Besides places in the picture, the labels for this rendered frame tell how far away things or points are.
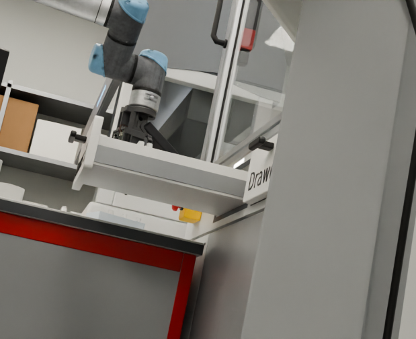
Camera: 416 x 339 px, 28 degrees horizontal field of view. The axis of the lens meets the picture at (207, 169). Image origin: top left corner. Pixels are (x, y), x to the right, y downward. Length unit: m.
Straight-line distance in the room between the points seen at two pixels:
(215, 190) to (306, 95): 0.86
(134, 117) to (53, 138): 3.55
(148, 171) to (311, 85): 0.86
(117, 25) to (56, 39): 4.25
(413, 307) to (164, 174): 0.59
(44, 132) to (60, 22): 1.04
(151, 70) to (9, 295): 0.65
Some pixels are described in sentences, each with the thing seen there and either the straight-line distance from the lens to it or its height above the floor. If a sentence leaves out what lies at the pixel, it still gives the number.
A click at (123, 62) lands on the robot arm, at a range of 2.10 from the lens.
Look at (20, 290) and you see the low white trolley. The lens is 1.88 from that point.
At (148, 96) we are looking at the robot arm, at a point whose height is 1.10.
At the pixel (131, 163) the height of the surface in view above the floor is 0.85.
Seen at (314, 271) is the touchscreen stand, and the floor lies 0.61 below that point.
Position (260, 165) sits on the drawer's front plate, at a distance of 1.61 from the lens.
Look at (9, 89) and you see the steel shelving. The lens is 5.63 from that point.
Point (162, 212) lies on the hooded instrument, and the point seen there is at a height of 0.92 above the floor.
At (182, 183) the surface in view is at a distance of 1.70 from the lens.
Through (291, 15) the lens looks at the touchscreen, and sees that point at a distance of 1.07.
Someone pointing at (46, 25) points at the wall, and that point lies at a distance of 6.32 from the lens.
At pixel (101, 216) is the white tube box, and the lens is 2.03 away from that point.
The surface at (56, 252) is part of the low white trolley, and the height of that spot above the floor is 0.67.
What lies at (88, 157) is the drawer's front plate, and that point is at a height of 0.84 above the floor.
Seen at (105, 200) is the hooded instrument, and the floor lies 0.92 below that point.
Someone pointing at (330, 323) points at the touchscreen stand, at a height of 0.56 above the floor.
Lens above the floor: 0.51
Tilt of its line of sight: 13 degrees up
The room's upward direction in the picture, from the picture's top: 11 degrees clockwise
